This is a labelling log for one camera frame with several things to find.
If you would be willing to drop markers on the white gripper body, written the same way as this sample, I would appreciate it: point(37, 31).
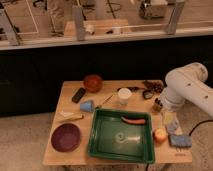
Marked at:
point(157, 105)

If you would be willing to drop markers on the black eraser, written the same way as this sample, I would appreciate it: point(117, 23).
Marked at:
point(78, 95)

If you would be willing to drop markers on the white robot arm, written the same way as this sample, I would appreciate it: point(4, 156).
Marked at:
point(187, 83)

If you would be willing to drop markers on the red-brown bowl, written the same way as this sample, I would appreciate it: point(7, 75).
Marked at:
point(93, 83)

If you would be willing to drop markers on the black small cup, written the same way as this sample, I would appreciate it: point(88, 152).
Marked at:
point(147, 94)

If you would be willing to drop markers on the dark brown grape bunch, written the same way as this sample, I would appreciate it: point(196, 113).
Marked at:
point(154, 86)

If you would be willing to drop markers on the red sausage toy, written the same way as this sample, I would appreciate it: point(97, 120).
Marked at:
point(134, 121)

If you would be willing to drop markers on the grey blue cloth pad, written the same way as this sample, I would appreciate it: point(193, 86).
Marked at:
point(170, 122)

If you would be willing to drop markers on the red yellow apple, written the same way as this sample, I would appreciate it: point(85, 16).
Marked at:
point(160, 135)

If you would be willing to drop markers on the white paper cup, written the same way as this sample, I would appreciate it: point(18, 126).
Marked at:
point(124, 95)

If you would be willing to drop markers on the blue sponge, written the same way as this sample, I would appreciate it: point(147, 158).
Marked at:
point(180, 141)

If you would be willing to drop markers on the thin brush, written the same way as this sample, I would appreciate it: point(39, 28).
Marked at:
point(104, 102)

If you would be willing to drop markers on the green plastic tray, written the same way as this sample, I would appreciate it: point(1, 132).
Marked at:
point(112, 138)

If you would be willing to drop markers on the yellow banana toy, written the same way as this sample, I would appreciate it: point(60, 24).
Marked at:
point(72, 118)

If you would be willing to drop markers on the wooden table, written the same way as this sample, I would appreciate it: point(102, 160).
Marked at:
point(164, 153)

